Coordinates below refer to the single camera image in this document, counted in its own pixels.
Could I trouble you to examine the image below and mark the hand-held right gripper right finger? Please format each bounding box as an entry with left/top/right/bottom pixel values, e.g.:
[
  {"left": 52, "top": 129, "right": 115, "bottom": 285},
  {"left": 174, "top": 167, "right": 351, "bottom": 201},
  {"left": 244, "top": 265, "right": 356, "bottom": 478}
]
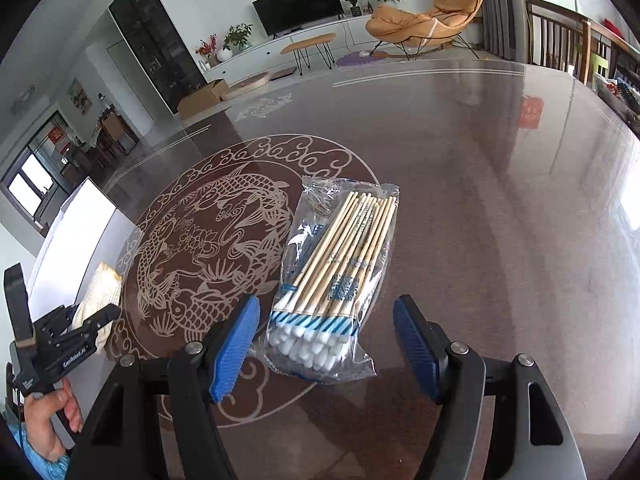
[{"left": 392, "top": 294, "right": 588, "bottom": 480}]

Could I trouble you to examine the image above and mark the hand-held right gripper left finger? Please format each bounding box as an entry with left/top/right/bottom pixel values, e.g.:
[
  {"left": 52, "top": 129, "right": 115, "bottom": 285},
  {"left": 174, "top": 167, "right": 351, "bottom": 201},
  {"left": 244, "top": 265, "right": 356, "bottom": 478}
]
[{"left": 65, "top": 294, "right": 262, "bottom": 480}]

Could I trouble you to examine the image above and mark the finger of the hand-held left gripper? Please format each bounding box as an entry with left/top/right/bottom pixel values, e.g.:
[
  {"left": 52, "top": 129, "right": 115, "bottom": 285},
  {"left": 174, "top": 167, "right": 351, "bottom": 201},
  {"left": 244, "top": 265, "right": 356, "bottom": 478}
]
[
  {"left": 50, "top": 304, "right": 122, "bottom": 356},
  {"left": 32, "top": 305, "right": 78, "bottom": 343}
]

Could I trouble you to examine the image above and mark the white cotton glove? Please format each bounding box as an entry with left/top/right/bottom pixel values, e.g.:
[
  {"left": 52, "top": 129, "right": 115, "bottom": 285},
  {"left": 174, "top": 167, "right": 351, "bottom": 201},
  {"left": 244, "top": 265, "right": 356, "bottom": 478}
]
[{"left": 67, "top": 261, "right": 123, "bottom": 357}]

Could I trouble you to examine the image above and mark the white cardboard box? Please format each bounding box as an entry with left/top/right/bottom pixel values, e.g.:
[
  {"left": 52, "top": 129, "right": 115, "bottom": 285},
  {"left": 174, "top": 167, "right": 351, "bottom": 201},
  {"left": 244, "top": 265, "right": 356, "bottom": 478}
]
[{"left": 27, "top": 177, "right": 146, "bottom": 311}]

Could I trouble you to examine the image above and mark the bag of cotton swabs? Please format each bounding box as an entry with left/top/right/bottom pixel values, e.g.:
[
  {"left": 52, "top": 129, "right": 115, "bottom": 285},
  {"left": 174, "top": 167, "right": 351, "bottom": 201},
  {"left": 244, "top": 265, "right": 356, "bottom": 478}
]
[{"left": 265, "top": 176, "right": 401, "bottom": 386}]

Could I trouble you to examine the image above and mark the person's left hand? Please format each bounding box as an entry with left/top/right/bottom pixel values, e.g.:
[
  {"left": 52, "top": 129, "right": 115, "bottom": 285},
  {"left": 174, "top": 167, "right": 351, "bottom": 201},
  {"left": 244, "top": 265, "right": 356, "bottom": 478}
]
[{"left": 22, "top": 379, "right": 84, "bottom": 462}]

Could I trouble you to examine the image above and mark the round ceiling light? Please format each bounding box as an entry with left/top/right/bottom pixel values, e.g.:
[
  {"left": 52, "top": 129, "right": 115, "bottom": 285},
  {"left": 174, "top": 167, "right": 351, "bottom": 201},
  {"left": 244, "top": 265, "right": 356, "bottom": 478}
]
[{"left": 12, "top": 85, "right": 36, "bottom": 114}]

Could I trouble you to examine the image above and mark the brown cardboard box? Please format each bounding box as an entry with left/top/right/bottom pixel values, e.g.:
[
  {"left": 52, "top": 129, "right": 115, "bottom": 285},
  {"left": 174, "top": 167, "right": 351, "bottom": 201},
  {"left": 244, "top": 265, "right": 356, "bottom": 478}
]
[{"left": 176, "top": 78, "right": 231, "bottom": 120}]

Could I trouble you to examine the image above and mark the round beige floor cushion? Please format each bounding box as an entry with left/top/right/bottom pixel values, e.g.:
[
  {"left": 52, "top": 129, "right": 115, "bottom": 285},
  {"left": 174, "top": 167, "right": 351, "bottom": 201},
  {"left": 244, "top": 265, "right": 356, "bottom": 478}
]
[{"left": 220, "top": 71, "right": 274, "bottom": 102}]

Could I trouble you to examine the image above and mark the black glass display cabinet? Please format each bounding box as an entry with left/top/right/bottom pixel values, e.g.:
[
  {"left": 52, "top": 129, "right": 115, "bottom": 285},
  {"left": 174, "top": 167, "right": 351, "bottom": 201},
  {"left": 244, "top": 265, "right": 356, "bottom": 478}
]
[{"left": 108, "top": 0, "right": 207, "bottom": 114}]

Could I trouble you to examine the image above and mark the purple floor rug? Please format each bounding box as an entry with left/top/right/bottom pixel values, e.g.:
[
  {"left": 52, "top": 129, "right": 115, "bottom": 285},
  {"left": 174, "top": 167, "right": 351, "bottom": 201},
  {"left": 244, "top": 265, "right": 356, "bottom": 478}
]
[{"left": 335, "top": 49, "right": 384, "bottom": 69}]

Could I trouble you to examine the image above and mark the white television cabinet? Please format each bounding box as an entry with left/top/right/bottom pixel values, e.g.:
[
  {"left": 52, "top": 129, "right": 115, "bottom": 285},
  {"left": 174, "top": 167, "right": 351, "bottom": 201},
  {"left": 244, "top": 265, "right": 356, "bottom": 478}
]
[{"left": 205, "top": 12, "right": 391, "bottom": 79}]

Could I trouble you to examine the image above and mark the red flower arrangement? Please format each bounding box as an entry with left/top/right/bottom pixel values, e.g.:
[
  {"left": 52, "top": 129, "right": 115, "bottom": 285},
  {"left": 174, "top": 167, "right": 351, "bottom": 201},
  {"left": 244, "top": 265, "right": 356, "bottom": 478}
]
[{"left": 195, "top": 34, "right": 219, "bottom": 60}]

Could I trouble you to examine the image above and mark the green potted plant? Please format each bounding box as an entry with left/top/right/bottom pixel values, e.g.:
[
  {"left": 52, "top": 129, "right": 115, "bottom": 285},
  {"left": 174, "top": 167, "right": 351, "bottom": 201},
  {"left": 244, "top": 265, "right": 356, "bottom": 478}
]
[{"left": 222, "top": 23, "right": 254, "bottom": 52}]

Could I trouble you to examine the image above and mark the wooden bench with metal legs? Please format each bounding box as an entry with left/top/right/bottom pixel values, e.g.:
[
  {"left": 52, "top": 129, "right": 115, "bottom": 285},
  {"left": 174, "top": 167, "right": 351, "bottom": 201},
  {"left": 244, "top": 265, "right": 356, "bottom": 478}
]
[{"left": 280, "top": 32, "right": 337, "bottom": 74}]

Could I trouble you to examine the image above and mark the orange lounge chair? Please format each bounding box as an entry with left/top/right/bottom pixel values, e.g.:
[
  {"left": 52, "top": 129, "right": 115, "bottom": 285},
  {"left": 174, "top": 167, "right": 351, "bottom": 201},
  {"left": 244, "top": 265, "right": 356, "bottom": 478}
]
[{"left": 365, "top": 0, "right": 487, "bottom": 59}]

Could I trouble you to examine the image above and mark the dark wooden chair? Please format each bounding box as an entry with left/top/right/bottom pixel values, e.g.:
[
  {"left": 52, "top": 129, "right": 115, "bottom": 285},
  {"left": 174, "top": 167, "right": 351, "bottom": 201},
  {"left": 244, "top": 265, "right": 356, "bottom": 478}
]
[{"left": 524, "top": 0, "right": 640, "bottom": 92}]

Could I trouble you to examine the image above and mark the black television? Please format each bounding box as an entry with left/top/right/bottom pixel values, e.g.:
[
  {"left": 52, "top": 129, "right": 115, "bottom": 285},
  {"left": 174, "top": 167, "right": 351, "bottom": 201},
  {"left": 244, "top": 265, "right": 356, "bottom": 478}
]
[{"left": 251, "top": 0, "right": 345, "bottom": 37}]

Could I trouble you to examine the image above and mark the grey curtain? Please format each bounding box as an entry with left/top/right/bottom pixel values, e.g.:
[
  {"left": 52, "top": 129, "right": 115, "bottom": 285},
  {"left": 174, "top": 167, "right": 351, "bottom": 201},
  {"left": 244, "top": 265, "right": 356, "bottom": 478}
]
[{"left": 470, "top": 0, "right": 526, "bottom": 59}]

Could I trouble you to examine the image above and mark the framed wall painting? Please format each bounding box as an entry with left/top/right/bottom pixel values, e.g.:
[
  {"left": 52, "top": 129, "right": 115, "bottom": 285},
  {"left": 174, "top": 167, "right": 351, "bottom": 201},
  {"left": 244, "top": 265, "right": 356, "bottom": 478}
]
[{"left": 67, "top": 78, "right": 94, "bottom": 114}]

